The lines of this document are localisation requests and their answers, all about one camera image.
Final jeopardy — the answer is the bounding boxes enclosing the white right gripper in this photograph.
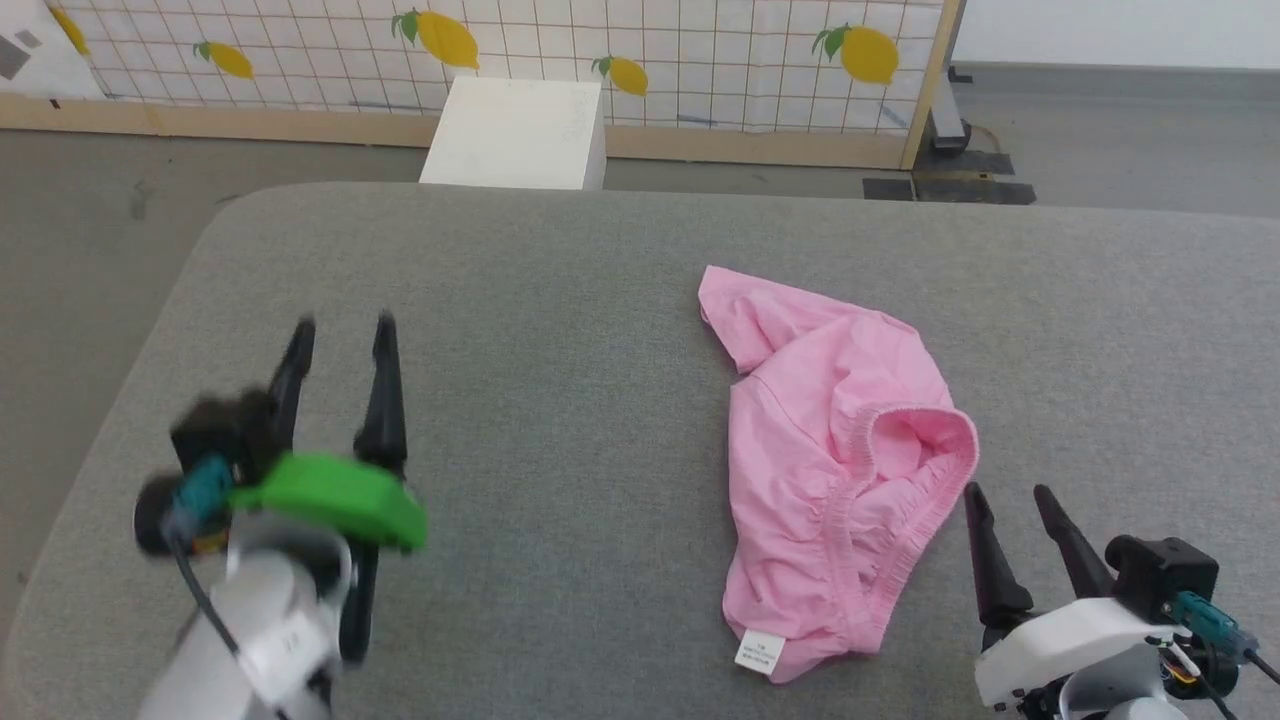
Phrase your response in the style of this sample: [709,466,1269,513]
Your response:
[963,482,1193,713]

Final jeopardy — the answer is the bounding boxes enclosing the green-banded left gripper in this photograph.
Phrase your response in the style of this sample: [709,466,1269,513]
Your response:
[228,313,430,663]

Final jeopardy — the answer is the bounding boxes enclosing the pink garment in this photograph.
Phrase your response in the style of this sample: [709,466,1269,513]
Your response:
[697,265,981,687]

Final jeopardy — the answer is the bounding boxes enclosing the grey fabric sofa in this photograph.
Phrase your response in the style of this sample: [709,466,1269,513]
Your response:
[0,182,1280,720]

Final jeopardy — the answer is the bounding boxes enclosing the white box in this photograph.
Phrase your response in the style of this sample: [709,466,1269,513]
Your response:
[418,77,608,191]

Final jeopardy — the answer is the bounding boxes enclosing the black floor tape patches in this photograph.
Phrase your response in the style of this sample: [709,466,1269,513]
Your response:
[862,150,1037,206]

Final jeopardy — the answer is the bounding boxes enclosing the white board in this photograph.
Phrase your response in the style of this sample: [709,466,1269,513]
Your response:
[0,0,107,101]

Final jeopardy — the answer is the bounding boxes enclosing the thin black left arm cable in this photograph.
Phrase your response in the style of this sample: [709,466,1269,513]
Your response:
[172,538,291,720]

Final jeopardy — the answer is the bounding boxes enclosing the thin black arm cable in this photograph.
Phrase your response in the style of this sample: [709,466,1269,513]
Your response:
[172,538,291,720]
[1180,645,1280,720]

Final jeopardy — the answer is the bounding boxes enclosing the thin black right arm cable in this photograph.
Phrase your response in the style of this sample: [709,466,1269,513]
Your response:
[1180,645,1280,720]

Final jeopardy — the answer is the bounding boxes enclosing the lemon-print partition with wooden frame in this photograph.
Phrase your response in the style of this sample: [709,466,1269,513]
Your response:
[0,0,967,171]

